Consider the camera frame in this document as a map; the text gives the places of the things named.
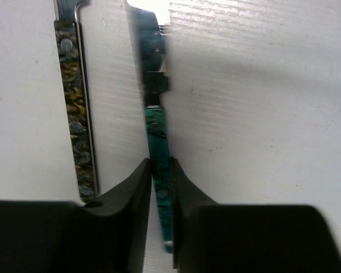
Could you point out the green handled knife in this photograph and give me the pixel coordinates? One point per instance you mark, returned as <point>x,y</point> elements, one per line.
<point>150,21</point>

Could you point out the brown handled knife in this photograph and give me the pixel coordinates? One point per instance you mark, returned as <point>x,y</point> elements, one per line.
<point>68,33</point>

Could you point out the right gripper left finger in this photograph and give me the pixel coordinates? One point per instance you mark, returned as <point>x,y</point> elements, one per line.
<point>106,235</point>

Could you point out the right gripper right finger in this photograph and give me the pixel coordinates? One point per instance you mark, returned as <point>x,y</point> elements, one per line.
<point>213,237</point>

